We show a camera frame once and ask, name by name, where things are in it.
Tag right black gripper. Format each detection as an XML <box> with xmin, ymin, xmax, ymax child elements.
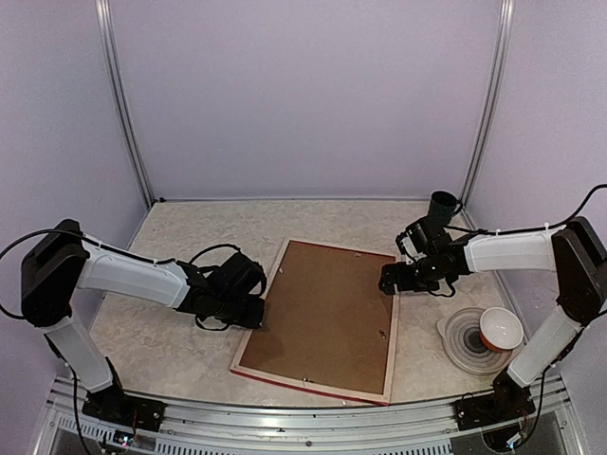
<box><xmin>379</xmin><ymin>253</ymin><xmax>448</xmax><ymax>295</ymax></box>

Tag brown backing board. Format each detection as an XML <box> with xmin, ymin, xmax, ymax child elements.
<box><xmin>236</xmin><ymin>241</ymin><xmax>395</xmax><ymax>395</ymax></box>

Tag red wooden picture frame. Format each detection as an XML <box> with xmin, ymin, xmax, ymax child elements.
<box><xmin>230</xmin><ymin>238</ymin><xmax>400</xmax><ymax>407</ymax></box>

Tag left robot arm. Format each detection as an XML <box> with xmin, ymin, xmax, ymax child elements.
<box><xmin>1</xmin><ymin>219</ymin><xmax>267</xmax><ymax>422</ymax></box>

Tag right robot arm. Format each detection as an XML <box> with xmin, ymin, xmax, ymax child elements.
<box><xmin>378</xmin><ymin>207</ymin><xmax>606</xmax><ymax>427</ymax></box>

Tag dark green mug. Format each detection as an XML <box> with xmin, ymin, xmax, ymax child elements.
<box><xmin>428</xmin><ymin>191</ymin><xmax>463</xmax><ymax>226</ymax></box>

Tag clear glass plate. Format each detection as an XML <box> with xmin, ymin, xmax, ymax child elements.
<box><xmin>436</xmin><ymin>307</ymin><xmax>522</xmax><ymax>376</ymax></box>

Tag white orange bowl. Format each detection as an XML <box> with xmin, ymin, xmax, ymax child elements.
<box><xmin>479</xmin><ymin>307</ymin><xmax>524</xmax><ymax>353</ymax></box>

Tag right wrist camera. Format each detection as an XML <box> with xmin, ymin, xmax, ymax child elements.
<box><xmin>395</xmin><ymin>228</ymin><xmax>427</xmax><ymax>261</ymax></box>

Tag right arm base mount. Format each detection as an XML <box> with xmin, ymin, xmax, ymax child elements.
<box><xmin>452</xmin><ymin>394</ymin><xmax>536</xmax><ymax>431</ymax></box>

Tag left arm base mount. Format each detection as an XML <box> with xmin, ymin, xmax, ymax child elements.
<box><xmin>83</xmin><ymin>395</ymin><xmax>167</xmax><ymax>432</ymax></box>

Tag front aluminium rail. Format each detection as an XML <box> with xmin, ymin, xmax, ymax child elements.
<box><xmin>46</xmin><ymin>376</ymin><xmax>570</xmax><ymax>455</ymax></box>

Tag right aluminium post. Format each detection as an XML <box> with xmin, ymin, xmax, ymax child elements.
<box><xmin>461</xmin><ymin>0</ymin><xmax>515</xmax><ymax>207</ymax></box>

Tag aluminium post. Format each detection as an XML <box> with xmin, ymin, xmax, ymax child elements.
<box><xmin>461</xmin><ymin>0</ymin><xmax>515</xmax><ymax>207</ymax></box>
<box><xmin>95</xmin><ymin>0</ymin><xmax>156</xmax><ymax>209</ymax></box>

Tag left aluminium post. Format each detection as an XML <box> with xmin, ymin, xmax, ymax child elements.
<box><xmin>95</xmin><ymin>0</ymin><xmax>156</xmax><ymax>209</ymax></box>

